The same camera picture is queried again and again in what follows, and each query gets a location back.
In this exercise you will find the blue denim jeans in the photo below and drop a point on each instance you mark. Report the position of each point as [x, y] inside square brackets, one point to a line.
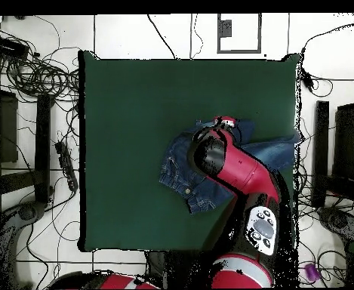
[179, 178]

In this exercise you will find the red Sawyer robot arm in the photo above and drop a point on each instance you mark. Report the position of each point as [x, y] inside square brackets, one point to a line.
[243, 169]

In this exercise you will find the black power adapter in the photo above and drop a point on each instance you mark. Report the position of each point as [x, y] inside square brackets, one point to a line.
[307, 81]

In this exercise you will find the dark green table cloth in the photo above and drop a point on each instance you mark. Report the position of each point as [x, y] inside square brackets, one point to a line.
[128, 120]

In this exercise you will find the black power strip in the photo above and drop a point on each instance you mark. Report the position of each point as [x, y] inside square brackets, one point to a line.
[66, 164]

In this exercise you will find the purple object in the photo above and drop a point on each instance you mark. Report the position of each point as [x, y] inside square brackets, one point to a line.
[312, 272]

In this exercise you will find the black box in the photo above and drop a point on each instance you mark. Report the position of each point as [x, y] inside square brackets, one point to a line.
[7, 46]

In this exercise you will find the black table frame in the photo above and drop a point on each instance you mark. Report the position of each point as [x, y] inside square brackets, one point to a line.
[321, 136]
[42, 136]

